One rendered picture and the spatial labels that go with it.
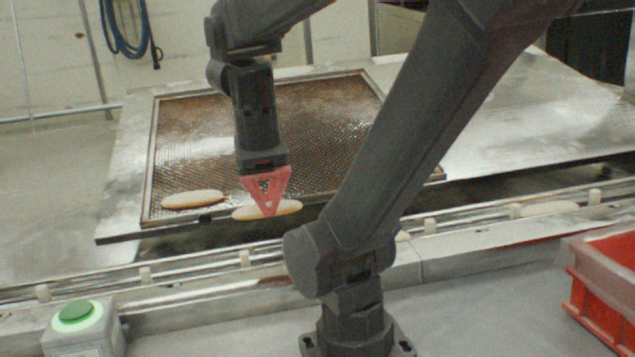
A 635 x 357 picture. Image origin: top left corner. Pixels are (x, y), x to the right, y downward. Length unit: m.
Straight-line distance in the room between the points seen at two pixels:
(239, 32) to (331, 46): 3.62
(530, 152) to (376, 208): 0.61
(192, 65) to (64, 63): 0.95
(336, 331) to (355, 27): 3.76
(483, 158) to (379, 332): 0.48
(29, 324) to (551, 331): 0.64
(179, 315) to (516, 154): 0.64
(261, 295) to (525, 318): 0.33
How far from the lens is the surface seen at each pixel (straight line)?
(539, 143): 1.08
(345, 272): 0.57
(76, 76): 4.57
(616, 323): 0.69
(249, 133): 0.70
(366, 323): 0.59
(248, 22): 0.61
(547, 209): 0.91
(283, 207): 0.76
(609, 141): 1.13
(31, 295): 0.87
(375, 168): 0.45
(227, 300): 0.72
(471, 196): 1.03
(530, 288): 0.79
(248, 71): 0.67
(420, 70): 0.38
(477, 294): 0.76
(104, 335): 0.66
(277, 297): 0.73
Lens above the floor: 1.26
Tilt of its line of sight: 23 degrees down
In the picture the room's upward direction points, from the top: 5 degrees counter-clockwise
